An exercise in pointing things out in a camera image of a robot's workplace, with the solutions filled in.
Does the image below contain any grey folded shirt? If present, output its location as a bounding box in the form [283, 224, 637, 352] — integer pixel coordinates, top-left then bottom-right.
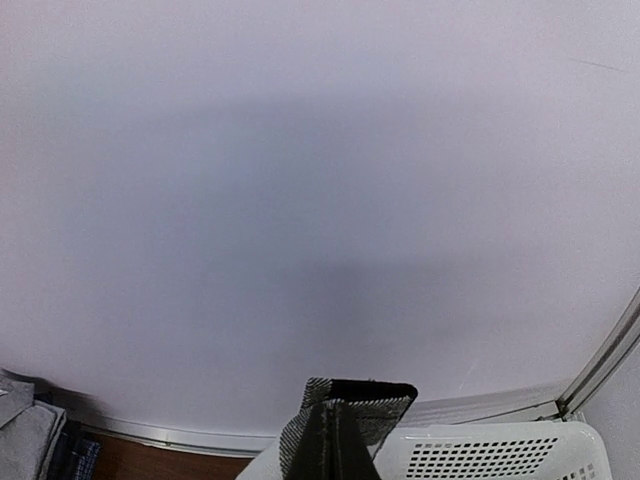
[1, 374, 67, 480]

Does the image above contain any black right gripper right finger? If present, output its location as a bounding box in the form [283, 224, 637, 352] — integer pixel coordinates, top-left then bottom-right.
[334, 403, 380, 480]

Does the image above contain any black white plaid shirt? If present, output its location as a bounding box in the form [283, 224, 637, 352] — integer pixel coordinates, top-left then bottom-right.
[244, 377, 419, 480]

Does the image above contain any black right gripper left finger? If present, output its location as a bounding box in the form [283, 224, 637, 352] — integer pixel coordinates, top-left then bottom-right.
[289, 403, 335, 480]

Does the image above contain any blue white checked folded shirt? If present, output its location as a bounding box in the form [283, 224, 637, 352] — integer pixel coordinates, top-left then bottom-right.
[71, 439, 101, 480]

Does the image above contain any white plastic laundry basket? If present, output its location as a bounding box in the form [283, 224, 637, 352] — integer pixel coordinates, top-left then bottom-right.
[374, 421, 612, 480]

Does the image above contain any blue plaid folded shirt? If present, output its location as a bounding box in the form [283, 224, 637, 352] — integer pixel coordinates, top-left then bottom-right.
[47, 419, 88, 480]

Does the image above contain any right aluminium frame post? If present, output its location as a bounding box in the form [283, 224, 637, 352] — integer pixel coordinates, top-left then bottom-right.
[555, 290, 639, 420]

